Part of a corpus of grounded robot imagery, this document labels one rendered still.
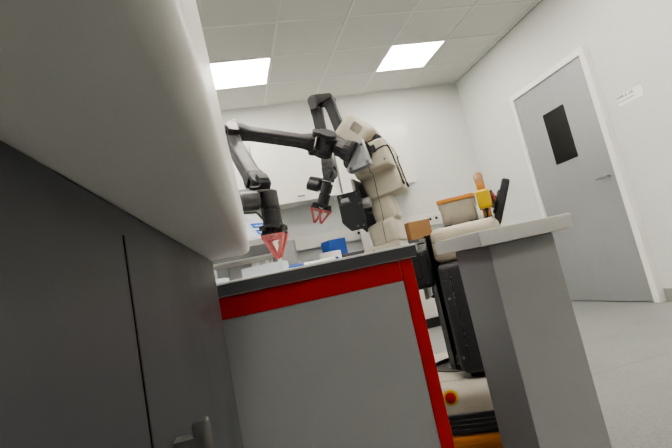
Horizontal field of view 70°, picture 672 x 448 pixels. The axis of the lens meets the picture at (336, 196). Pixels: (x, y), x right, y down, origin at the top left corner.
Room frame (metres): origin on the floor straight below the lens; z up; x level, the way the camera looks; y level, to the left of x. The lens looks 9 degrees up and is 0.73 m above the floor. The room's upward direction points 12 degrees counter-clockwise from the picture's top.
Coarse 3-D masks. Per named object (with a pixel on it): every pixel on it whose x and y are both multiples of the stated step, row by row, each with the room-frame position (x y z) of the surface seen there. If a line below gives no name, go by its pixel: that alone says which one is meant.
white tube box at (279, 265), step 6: (264, 264) 1.39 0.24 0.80; (270, 264) 1.39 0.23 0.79; (276, 264) 1.39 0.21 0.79; (282, 264) 1.39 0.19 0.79; (288, 264) 1.47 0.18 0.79; (246, 270) 1.40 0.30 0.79; (252, 270) 1.40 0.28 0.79; (258, 270) 1.39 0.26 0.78; (264, 270) 1.39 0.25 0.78; (270, 270) 1.39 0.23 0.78; (276, 270) 1.39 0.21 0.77; (246, 276) 1.40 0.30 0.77
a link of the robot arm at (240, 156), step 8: (232, 128) 1.66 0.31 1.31; (232, 136) 1.66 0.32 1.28; (240, 136) 1.68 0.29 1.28; (232, 144) 1.62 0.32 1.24; (240, 144) 1.64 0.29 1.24; (232, 152) 1.60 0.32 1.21; (240, 152) 1.59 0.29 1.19; (248, 152) 1.60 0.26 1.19; (232, 160) 1.61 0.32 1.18; (240, 160) 1.54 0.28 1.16; (248, 160) 1.55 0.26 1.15; (240, 168) 1.53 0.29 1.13; (248, 168) 1.50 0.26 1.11; (256, 168) 1.51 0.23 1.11; (248, 176) 1.46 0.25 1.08; (248, 184) 1.48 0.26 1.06; (256, 184) 1.43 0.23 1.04
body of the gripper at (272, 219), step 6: (264, 210) 1.41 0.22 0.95; (270, 210) 1.40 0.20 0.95; (276, 210) 1.40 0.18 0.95; (264, 216) 1.40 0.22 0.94; (270, 216) 1.39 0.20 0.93; (276, 216) 1.40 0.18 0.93; (264, 222) 1.40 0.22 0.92; (270, 222) 1.39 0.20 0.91; (276, 222) 1.40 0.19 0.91; (282, 222) 1.42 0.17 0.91; (264, 228) 1.37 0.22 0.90
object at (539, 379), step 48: (480, 240) 1.23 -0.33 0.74; (528, 240) 1.31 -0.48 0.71; (480, 288) 1.37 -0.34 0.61; (528, 288) 1.30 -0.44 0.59; (480, 336) 1.44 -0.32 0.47; (528, 336) 1.29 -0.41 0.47; (576, 336) 1.32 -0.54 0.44; (528, 384) 1.28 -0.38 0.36; (576, 384) 1.31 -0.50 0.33; (528, 432) 1.31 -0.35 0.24; (576, 432) 1.30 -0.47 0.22
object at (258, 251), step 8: (256, 240) 1.59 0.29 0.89; (256, 248) 1.58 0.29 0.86; (264, 248) 1.59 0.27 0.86; (240, 256) 1.57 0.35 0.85; (248, 256) 1.58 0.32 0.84; (256, 256) 1.58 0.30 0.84; (264, 256) 1.60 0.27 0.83; (272, 256) 1.69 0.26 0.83; (216, 264) 1.56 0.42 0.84; (224, 264) 1.58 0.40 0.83; (232, 264) 1.67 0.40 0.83; (240, 264) 1.77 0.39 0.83
